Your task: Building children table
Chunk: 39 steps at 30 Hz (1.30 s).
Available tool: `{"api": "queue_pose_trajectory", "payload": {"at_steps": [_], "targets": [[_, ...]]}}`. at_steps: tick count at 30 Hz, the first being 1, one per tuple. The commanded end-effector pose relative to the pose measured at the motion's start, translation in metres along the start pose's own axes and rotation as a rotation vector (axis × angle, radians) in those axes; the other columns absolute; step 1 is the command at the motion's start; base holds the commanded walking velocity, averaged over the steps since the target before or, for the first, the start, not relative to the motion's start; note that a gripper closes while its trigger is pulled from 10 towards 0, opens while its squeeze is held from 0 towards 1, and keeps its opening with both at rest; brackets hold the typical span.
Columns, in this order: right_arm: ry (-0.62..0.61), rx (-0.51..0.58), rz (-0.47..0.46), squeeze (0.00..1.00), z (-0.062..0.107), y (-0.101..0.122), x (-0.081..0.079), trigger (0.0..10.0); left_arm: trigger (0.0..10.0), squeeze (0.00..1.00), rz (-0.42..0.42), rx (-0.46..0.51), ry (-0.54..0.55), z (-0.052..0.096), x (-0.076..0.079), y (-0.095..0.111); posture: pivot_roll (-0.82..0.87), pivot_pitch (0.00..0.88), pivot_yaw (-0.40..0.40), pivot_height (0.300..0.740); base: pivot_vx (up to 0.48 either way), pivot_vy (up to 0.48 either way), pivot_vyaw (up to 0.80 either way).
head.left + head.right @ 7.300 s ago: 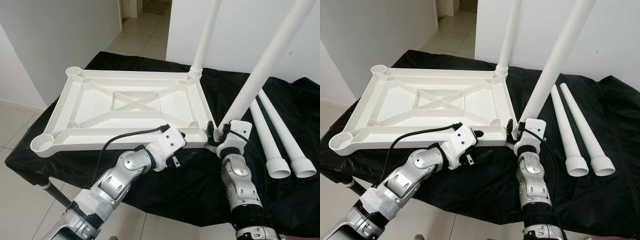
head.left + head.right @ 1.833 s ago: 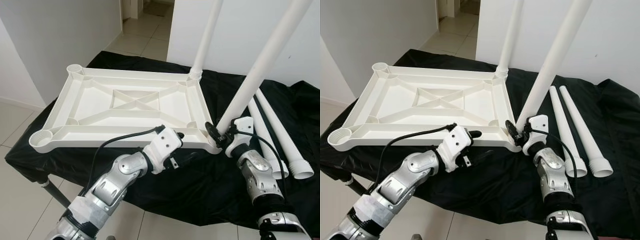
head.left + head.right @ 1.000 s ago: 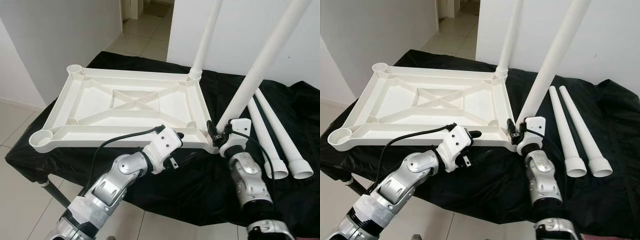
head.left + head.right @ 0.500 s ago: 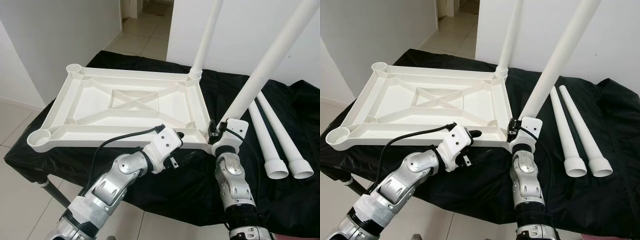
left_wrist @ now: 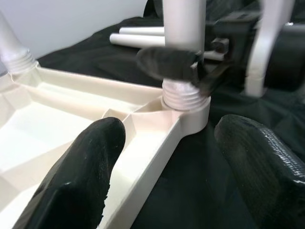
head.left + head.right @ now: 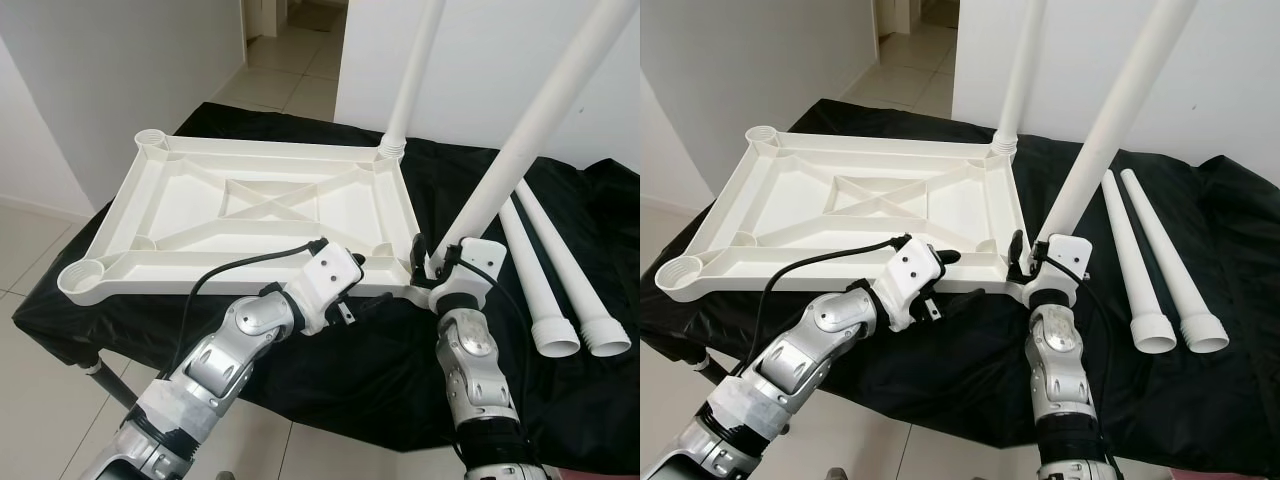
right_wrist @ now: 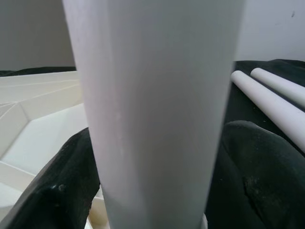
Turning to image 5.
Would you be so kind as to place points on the black fabric table cover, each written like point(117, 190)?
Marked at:
point(190, 179)

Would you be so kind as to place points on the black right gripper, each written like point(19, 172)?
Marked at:
point(233, 35)

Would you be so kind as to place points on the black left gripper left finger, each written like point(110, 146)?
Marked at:
point(78, 179)

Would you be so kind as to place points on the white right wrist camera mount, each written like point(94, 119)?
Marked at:
point(264, 47)

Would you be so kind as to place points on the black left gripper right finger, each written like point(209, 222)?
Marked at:
point(262, 179)

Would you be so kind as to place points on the white plastic table top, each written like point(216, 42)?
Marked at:
point(59, 124)

